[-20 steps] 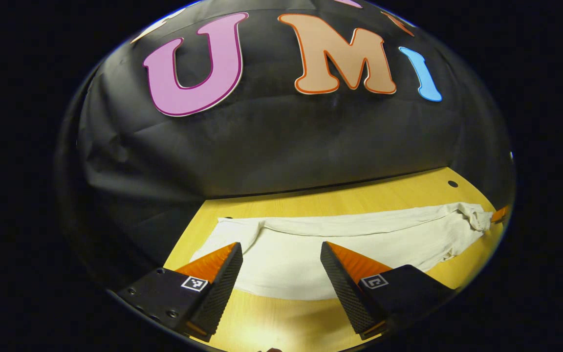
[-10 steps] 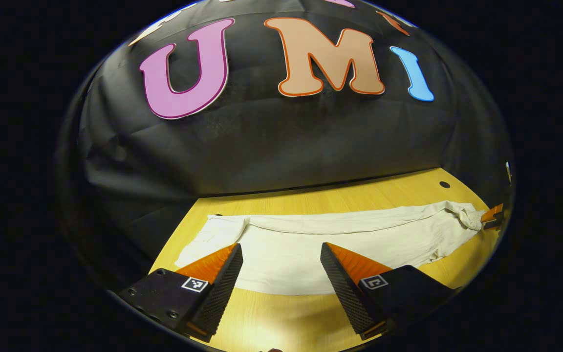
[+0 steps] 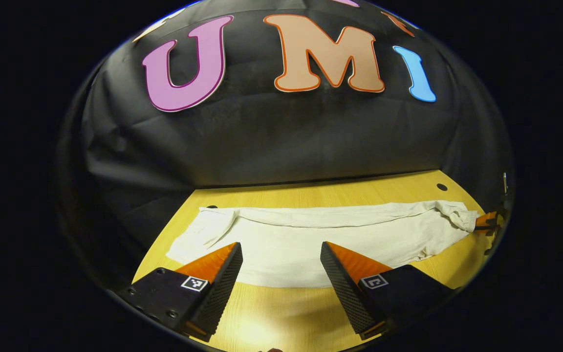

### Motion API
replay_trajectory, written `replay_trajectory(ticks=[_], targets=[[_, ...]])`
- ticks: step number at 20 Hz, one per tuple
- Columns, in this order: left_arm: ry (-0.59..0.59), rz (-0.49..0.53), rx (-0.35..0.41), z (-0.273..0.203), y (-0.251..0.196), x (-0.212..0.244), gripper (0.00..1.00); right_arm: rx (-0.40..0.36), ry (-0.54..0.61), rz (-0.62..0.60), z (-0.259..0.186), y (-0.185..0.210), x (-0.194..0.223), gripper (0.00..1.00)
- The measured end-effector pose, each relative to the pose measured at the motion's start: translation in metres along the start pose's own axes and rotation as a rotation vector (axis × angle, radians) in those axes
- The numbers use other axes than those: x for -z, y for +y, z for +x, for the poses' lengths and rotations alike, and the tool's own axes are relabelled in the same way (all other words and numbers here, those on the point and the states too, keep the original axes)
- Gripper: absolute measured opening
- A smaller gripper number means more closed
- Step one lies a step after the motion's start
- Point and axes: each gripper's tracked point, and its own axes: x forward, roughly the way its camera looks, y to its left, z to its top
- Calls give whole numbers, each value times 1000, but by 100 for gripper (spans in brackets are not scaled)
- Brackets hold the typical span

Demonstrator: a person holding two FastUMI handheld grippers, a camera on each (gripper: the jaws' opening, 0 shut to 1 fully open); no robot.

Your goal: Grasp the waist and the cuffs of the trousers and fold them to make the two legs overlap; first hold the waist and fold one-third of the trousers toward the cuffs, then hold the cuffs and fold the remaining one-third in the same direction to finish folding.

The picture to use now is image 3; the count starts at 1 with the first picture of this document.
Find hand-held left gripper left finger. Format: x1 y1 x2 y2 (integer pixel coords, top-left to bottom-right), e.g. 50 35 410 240
115 242 244 343

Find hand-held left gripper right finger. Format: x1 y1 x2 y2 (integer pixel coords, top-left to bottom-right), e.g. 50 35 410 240
320 241 455 341

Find white jeans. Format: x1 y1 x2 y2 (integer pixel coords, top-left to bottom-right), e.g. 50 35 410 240
166 199 481 289

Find black backdrop cloth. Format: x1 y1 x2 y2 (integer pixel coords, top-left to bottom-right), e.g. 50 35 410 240
57 0 514 289

